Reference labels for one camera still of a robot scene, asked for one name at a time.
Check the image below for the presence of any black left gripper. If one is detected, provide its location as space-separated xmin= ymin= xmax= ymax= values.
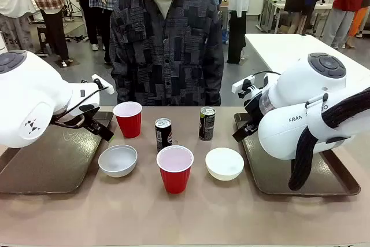
xmin=77 ymin=110 xmax=116 ymax=143

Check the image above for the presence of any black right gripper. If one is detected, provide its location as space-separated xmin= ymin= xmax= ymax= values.
xmin=232 ymin=90 xmax=264 ymax=143

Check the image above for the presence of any red plastic cup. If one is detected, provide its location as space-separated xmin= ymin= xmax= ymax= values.
xmin=113 ymin=101 xmax=143 ymax=139
xmin=156 ymin=145 xmax=194 ymax=194

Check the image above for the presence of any grey-white bowl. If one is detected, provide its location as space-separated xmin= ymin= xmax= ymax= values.
xmin=98 ymin=144 xmax=138 ymax=178

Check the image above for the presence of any black can with yellow print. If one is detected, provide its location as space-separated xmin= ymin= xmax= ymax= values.
xmin=198 ymin=106 xmax=216 ymax=142

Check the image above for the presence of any brown plastic tray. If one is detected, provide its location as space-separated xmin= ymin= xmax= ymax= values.
xmin=233 ymin=112 xmax=361 ymax=196
xmin=0 ymin=110 xmax=116 ymax=195

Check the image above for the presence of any black can with red logo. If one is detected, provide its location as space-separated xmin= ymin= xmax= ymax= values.
xmin=154 ymin=117 xmax=173 ymax=152

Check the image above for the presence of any cream-white bowl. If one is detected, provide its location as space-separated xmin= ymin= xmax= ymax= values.
xmin=205 ymin=147 xmax=245 ymax=182

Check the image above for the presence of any large white table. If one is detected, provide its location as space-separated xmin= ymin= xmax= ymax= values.
xmin=245 ymin=33 xmax=370 ymax=86

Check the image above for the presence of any person in patchwork shirt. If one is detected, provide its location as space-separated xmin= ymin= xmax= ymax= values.
xmin=109 ymin=0 xmax=225 ymax=108

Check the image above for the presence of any white background workbench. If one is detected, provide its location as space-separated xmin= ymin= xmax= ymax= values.
xmin=258 ymin=0 xmax=333 ymax=34

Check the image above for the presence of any dark stool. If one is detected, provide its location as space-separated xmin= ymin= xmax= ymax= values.
xmin=36 ymin=25 xmax=53 ymax=57

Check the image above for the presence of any black tripod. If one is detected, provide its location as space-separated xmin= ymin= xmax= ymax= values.
xmin=62 ymin=0 xmax=90 ymax=42

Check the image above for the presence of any person in orange trousers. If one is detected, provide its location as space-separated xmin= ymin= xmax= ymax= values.
xmin=348 ymin=6 xmax=368 ymax=39

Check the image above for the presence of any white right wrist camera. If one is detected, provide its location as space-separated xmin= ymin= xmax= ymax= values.
xmin=232 ymin=75 xmax=256 ymax=93

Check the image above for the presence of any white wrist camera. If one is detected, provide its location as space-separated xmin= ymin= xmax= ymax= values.
xmin=232 ymin=75 xmax=256 ymax=93
xmin=91 ymin=73 xmax=115 ymax=95

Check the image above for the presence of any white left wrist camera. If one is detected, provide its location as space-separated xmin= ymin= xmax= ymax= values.
xmin=91 ymin=73 xmax=115 ymax=95

